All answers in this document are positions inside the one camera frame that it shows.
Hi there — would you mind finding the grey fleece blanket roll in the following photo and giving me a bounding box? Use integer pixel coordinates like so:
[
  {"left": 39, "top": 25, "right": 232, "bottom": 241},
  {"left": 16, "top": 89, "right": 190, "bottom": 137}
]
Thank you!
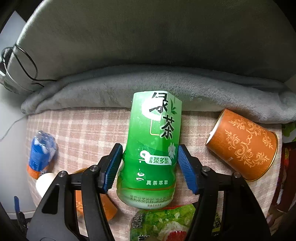
[{"left": 21, "top": 65, "right": 295, "bottom": 123}]

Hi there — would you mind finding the orange paper cup near centre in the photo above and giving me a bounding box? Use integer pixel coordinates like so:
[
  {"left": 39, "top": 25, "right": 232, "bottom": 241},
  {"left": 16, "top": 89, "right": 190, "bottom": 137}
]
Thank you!
[{"left": 74, "top": 168, "right": 118, "bottom": 221}]

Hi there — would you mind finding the orange patterned paper cup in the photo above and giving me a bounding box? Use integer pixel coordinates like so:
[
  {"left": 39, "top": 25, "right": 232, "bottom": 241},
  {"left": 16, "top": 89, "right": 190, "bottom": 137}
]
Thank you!
[{"left": 205, "top": 109, "right": 278, "bottom": 182}]

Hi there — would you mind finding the black cable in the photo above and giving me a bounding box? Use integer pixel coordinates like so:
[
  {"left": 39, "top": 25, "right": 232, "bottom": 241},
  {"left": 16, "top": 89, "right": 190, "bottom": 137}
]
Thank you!
[{"left": 1, "top": 44, "right": 57, "bottom": 92}]

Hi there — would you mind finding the grey sofa backrest cushion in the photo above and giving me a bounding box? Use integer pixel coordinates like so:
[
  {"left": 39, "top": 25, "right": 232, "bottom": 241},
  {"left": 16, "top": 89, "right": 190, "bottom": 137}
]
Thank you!
[{"left": 1, "top": 1, "right": 295, "bottom": 95}]

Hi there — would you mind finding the pink plaid seat cover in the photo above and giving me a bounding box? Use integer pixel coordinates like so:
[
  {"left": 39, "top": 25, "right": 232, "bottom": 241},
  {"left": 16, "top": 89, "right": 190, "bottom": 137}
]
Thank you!
[{"left": 26, "top": 108, "right": 282, "bottom": 240}]

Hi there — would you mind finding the white plastic cup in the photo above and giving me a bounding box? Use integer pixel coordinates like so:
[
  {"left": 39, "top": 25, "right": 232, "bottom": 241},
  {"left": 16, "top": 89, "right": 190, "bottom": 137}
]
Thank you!
[{"left": 35, "top": 173, "right": 56, "bottom": 198}]

